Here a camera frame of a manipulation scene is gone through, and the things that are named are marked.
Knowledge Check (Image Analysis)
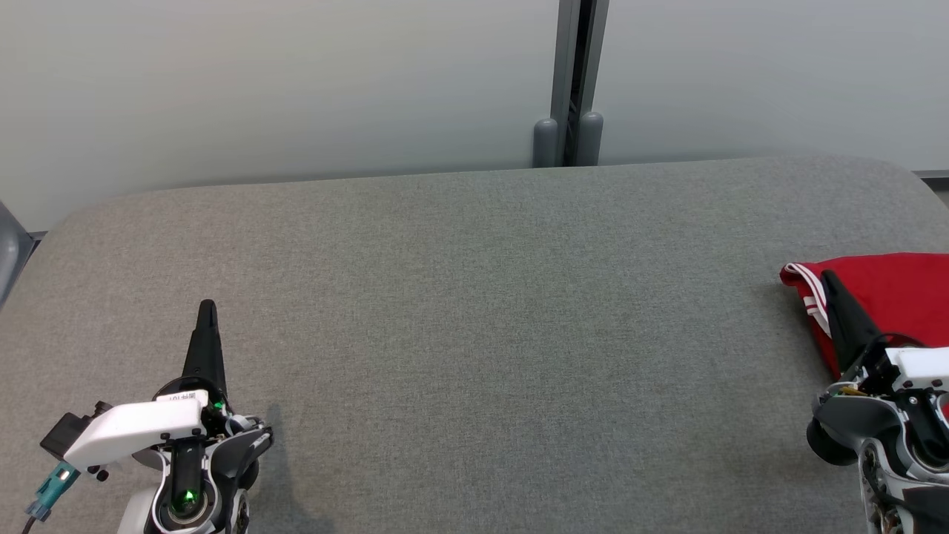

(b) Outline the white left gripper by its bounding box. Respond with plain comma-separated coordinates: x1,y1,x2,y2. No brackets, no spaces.
63,300,228,469

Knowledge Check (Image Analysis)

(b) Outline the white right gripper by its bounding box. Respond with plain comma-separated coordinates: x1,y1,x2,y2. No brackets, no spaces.
819,269,949,394

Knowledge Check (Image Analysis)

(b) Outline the red white number jersey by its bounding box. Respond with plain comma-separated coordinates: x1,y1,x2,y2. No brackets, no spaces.
780,252,949,380

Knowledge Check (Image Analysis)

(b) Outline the teal left camera connector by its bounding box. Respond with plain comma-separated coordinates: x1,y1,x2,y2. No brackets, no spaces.
26,460,81,521

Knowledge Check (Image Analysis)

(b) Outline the grey cylindrical post bumper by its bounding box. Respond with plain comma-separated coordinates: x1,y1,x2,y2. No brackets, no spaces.
533,119,558,170
578,111,604,168

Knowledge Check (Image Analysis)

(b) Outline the grey metal wall post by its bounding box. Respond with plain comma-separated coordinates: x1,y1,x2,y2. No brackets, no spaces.
550,0,610,168

